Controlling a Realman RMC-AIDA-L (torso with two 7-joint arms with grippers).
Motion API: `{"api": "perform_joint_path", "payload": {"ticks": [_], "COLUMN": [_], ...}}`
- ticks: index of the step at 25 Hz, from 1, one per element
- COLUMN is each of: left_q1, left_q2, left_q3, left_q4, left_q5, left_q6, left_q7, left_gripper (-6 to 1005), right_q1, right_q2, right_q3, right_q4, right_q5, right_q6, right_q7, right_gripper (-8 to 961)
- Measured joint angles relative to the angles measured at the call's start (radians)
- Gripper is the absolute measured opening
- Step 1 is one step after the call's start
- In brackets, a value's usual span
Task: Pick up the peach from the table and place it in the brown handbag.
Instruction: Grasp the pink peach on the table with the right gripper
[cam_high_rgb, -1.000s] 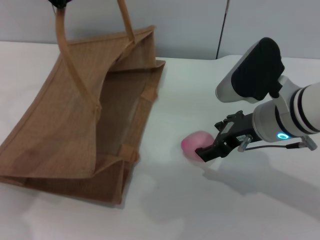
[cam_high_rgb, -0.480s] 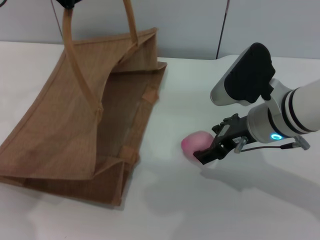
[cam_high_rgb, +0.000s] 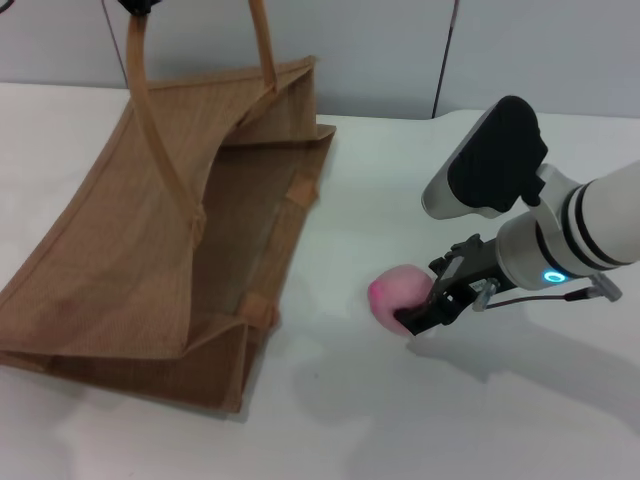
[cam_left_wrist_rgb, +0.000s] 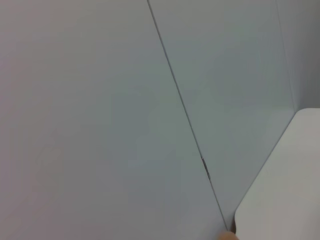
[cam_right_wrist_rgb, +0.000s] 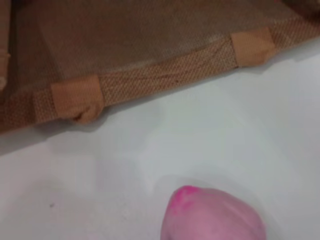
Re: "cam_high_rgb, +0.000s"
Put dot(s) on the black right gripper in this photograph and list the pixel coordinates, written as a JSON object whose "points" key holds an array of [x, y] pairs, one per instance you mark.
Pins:
{"points": [[472, 270]]}

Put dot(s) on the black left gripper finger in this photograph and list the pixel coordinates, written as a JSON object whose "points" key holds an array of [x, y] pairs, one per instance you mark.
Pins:
{"points": [[136, 5]]}

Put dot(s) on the pink peach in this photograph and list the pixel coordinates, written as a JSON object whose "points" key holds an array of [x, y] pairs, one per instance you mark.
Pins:
{"points": [[397, 292]]}

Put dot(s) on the brown woven handbag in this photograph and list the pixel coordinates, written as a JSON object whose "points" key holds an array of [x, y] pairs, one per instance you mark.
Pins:
{"points": [[125, 250]]}

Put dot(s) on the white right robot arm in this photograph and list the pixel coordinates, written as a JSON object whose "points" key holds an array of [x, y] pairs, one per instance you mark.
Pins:
{"points": [[575, 235]]}

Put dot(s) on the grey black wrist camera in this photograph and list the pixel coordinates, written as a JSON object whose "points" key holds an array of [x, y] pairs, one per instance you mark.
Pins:
{"points": [[485, 160]]}

